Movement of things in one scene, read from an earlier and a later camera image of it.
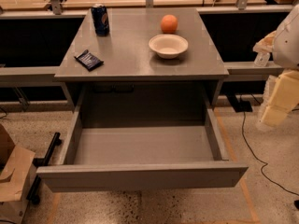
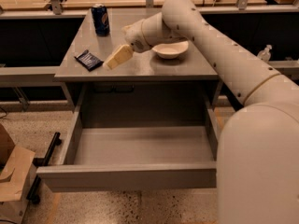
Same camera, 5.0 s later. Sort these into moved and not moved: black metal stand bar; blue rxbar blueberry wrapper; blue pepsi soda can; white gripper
Moved: white gripper
Not moved: blue rxbar blueberry wrapper; blue pepsi soda can; black metal stand bar
